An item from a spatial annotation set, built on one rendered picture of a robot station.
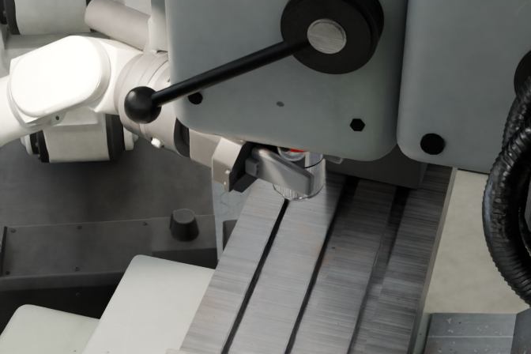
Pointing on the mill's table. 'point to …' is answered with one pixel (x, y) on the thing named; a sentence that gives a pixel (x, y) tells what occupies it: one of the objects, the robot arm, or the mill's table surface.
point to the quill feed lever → (292, 41)
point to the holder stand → (384, 169)
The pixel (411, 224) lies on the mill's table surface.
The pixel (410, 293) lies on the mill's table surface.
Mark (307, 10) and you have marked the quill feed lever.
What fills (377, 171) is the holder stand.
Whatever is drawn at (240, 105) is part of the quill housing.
